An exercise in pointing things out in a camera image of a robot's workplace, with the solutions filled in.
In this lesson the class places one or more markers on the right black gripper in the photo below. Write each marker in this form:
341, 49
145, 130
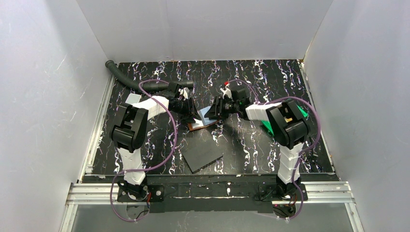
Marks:
218, 107

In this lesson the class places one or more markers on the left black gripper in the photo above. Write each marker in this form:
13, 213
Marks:
191, 108

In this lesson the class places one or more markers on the brown leather card holder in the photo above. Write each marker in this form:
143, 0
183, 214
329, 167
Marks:
200, 125

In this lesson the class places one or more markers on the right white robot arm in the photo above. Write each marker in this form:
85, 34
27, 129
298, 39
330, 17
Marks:
289, 126

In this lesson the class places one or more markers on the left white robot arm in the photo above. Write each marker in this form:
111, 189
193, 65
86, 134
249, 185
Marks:
129, 129

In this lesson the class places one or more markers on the black foam block front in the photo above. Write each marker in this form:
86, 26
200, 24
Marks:
201, 157

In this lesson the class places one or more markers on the white plastic box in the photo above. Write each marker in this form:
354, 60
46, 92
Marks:
133, 98

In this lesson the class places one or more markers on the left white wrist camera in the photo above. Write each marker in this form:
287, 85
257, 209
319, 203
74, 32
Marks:
184, 93

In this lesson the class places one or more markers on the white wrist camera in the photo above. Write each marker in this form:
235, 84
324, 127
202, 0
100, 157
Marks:
226, 91
184, 93

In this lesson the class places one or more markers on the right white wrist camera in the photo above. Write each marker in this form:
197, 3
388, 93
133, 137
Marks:
226, 91

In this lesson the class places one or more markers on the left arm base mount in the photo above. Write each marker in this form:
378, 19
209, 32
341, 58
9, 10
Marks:
144, 193

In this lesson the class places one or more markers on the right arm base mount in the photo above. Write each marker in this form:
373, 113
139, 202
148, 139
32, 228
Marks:
283, 197

